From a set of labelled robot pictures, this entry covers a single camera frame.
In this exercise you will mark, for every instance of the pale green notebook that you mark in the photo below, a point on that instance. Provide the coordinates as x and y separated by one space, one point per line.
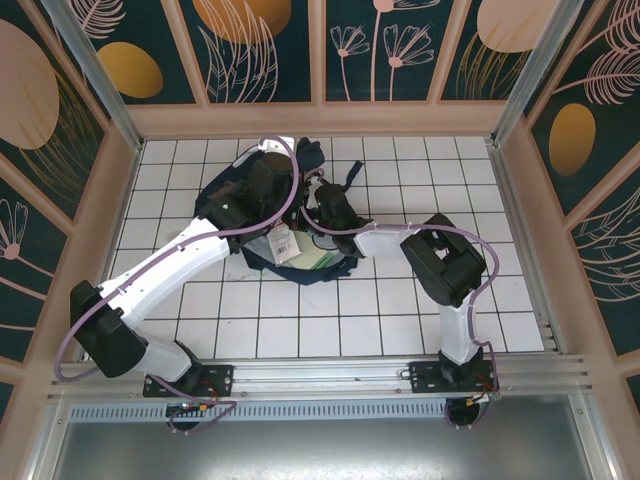
310 260

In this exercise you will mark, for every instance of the white packaged stationery with label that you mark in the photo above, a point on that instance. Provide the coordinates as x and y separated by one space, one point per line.
282 247

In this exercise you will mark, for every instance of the navy blue backpack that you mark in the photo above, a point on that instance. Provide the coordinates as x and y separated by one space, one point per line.
300 277

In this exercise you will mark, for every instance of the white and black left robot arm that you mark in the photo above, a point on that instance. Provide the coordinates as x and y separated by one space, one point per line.
175 265

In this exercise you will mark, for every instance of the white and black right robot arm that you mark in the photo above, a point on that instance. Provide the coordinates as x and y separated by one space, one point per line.
450 260

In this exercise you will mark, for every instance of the small green circuit board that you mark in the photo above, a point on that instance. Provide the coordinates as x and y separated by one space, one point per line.
187 408

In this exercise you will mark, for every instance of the grey metal plate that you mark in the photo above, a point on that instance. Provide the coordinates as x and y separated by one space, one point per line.
325 450

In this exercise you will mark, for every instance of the aluminium mounting rail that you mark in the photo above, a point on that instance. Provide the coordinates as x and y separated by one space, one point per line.
325 372

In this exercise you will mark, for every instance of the aluminium side rail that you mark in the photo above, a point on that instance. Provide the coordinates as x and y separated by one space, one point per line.
515 225

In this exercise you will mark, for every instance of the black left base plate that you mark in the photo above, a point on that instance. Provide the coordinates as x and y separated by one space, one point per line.
220 380

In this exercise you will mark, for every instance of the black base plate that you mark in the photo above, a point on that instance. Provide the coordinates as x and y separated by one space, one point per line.
220 380
425 380

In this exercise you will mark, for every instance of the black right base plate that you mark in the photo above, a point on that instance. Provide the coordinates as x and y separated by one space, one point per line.
425 380

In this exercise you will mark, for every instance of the aluminium frame post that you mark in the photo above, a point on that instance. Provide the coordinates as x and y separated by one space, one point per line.
100 85
530 75

